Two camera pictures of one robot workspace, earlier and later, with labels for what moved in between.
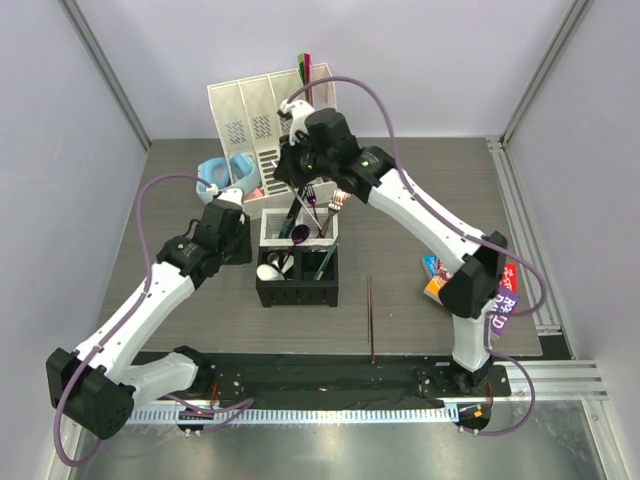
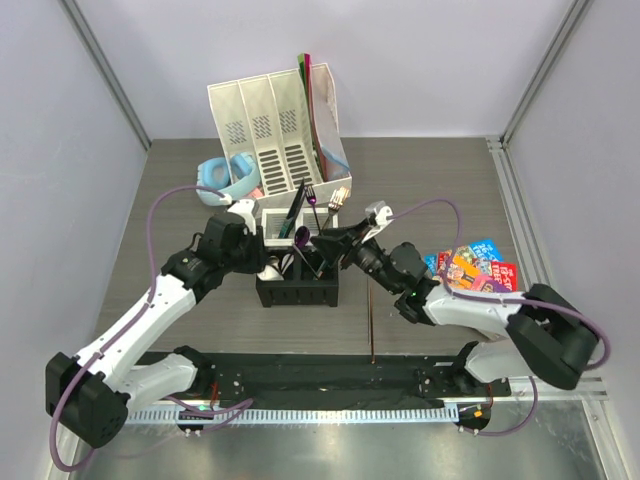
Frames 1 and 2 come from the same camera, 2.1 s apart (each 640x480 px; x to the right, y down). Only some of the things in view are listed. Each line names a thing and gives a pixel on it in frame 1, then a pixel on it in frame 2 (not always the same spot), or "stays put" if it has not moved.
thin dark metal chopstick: x=307 y=208 to x=307 y=262
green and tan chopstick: x=320 y=273 stays put
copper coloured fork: x=339 y=196 stays put
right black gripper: x=286 y=170 to x=351 y=241
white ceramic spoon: x=267 y=272 stays put
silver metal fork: x=333 y=208 stays put
